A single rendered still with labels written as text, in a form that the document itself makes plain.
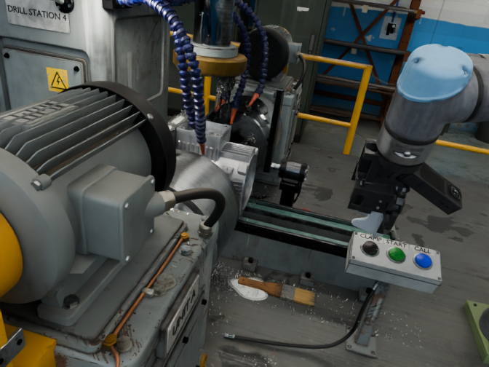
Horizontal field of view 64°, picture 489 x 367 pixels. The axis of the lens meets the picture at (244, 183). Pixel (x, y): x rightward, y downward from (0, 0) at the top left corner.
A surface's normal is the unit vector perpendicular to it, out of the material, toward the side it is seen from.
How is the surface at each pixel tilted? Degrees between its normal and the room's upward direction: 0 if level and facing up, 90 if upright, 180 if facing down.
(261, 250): 90
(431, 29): 90
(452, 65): 21
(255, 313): 0
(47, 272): 95
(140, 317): 0
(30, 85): 90
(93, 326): 0
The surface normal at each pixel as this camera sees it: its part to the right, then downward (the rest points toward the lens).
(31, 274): -0.11, 0.50
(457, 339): 0.12, -0.88
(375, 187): 0.03, -0.67
